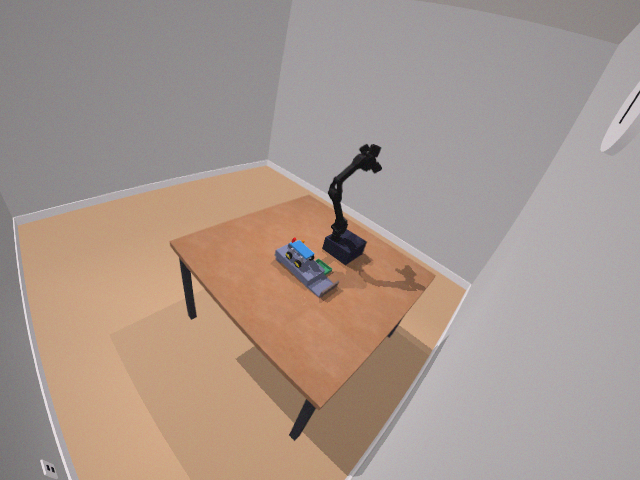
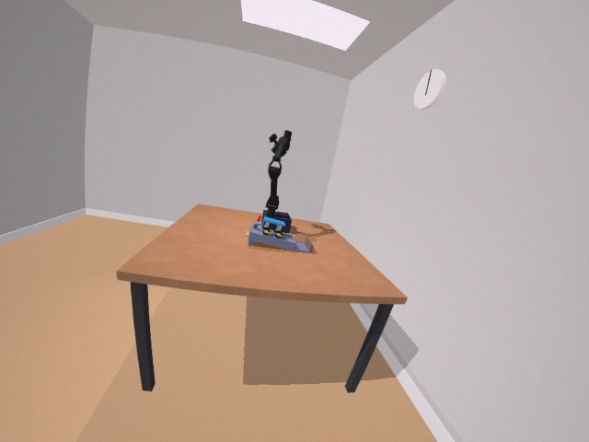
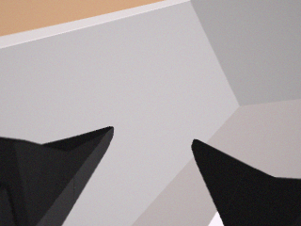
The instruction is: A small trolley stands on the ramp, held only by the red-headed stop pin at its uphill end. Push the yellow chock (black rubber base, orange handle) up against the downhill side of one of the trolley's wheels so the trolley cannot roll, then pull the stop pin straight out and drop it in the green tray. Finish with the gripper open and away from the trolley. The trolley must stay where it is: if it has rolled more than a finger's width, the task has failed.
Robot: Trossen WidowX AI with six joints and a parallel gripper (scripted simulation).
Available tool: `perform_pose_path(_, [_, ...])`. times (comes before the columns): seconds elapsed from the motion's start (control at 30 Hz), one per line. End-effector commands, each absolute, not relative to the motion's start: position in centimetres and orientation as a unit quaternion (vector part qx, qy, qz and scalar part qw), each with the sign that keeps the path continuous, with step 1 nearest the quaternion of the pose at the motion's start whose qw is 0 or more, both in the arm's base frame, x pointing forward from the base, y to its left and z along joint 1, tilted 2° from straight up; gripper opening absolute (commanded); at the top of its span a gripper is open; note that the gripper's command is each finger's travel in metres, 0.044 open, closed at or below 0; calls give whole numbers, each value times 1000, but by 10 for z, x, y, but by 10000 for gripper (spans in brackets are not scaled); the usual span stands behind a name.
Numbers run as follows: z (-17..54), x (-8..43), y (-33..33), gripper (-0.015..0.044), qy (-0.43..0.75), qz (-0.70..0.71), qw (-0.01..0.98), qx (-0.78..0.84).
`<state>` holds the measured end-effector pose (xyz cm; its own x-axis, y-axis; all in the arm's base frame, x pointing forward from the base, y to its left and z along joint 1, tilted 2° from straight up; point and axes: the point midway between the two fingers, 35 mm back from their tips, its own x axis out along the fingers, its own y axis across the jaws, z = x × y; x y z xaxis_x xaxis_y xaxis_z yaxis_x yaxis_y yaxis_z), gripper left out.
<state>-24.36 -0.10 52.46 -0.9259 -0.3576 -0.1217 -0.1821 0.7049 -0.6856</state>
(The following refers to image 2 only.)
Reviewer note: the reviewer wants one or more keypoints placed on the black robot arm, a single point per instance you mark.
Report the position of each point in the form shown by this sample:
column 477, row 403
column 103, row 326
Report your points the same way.
column 284, row 144

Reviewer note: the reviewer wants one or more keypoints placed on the blue trolley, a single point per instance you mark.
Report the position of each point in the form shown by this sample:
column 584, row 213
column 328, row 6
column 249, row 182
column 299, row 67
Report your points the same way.
column 277, row 229

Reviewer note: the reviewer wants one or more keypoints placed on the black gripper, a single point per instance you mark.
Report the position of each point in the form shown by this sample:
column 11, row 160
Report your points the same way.
column 274, row 138

